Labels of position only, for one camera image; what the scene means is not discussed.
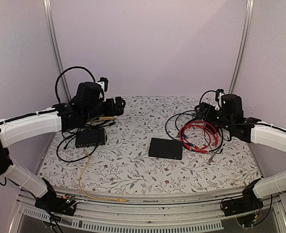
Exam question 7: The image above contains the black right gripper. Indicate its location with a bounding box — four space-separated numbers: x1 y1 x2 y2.
195 102 234 132

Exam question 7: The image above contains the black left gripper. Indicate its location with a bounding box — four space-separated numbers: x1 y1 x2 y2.
84 96 126 123

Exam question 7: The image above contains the black ethernet cable teal boot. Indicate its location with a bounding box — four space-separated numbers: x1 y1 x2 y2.
164 110 224 154

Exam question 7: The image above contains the red ethernet cable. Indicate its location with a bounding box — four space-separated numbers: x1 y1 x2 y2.
180 125 218 151
180 120 218 146
179 122 219 154

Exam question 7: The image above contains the black network switch box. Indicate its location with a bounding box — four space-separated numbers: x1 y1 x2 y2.
148 138 183 160

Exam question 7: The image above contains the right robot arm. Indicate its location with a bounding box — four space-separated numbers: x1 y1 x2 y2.
194 100 286 212

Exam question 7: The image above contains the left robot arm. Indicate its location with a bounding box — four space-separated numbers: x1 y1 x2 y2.
0 97 126 212

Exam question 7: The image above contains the yellow woven mat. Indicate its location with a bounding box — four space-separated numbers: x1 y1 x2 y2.
94 116 115 121

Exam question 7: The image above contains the floral patterned table cloth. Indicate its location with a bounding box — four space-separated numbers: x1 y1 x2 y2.
38 96 261 195

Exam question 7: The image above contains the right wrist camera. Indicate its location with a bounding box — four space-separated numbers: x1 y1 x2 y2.
215 89 243 119

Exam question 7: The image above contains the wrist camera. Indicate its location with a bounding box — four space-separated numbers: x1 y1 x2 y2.
215 89 243 119
97 77 109 92

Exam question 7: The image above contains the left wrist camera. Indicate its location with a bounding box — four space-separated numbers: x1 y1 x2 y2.
97 77 109 92

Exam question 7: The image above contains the right aluminium frame post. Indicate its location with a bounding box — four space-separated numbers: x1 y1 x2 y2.
228 0 254 94

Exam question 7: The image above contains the aluminium frame post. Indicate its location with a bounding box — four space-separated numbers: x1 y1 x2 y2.
228 0 254 94
43 0 71 101

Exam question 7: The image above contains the black cable bundle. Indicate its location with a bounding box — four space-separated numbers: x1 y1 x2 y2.
55 121 117 163

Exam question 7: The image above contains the yellow ethernet cable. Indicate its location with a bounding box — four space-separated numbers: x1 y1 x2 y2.
77 150 128 203

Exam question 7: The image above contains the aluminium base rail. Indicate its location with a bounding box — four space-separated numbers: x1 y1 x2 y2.
9 187 286 233

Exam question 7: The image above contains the left aluminium frame post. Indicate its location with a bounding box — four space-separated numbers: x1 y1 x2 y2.
43 0 71 101

